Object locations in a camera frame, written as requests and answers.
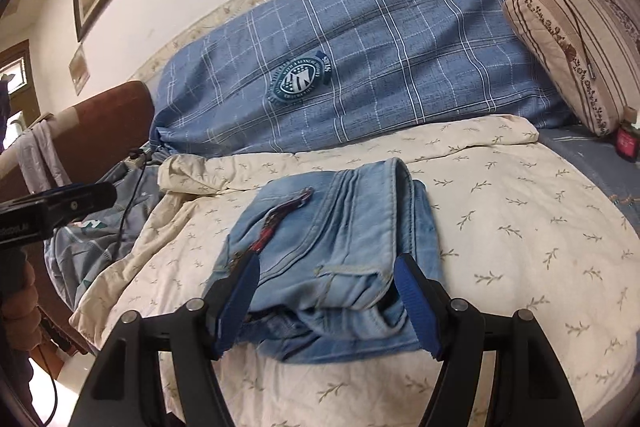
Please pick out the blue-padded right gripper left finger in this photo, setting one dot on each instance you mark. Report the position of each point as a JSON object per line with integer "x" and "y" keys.
{"x": 203, "y": 329}

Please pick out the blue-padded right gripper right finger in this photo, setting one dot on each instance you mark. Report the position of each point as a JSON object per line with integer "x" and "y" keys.
{"x": 453, "y": 332}

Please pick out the light blue denim pants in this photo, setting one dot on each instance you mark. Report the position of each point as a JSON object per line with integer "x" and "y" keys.
{"x": 327, "y": 242}

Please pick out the person's left hand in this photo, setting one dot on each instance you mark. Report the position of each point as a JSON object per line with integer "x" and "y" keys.
{"x": 21, "y": 316}

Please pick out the grey cloth on headboard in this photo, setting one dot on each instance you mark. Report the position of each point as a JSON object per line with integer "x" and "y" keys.
{"x": 40, "y": 165}

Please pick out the brown wooden headboard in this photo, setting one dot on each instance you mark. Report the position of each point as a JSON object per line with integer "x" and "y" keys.
{"x": 90, "y": 137}

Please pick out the cream leaf-print quilt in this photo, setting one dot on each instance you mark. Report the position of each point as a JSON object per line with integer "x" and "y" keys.
{"x": 518, "y": 228}

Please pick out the grey-blue patterned bedsheet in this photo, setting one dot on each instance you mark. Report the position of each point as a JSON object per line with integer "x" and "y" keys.
{"x": 597, "y": 159}

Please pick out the small red jar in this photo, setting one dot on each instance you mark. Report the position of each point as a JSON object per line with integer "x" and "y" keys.
{"x": 627, "y": 142}

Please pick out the blue plaid duvet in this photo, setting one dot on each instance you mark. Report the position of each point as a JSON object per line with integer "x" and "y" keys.
{"x": 297, "y": 75}

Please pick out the brown striped pillow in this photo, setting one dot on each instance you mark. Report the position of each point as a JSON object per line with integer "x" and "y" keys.
{"x": 589, "y": 49}

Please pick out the wooden window frame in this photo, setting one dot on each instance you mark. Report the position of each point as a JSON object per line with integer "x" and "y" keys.
{"x": 24, "y": 106}

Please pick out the small wall sticker card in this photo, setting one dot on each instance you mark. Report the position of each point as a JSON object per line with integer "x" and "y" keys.
{"x": 79, "y": 72}

